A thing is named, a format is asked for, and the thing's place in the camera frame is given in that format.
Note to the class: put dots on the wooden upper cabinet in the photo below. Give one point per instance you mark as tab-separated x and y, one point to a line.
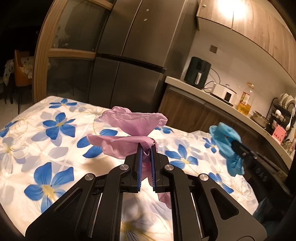
250	26

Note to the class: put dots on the pink utensil basket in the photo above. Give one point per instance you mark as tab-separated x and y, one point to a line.
279	134

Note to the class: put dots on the cooking oil bottle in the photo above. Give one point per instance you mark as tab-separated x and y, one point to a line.
246	99

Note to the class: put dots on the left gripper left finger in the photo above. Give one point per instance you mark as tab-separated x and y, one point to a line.
92	208

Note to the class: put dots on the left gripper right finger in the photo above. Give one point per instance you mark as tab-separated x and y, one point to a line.
200	208

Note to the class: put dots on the dark grey refrigerator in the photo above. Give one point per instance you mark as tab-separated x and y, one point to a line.
143	42

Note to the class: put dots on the wooden glass door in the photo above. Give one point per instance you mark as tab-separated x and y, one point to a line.
66	48

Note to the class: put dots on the white rice cooker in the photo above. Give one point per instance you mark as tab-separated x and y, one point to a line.
224	93

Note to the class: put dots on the black air fryer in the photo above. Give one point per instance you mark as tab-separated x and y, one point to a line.
197	72

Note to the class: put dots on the floral blue white tablecloth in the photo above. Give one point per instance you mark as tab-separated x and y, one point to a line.
45	150

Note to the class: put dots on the stainless steel bowl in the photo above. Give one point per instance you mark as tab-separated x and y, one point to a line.
259	119

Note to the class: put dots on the black dish rack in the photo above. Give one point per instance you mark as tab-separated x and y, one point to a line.
281	113

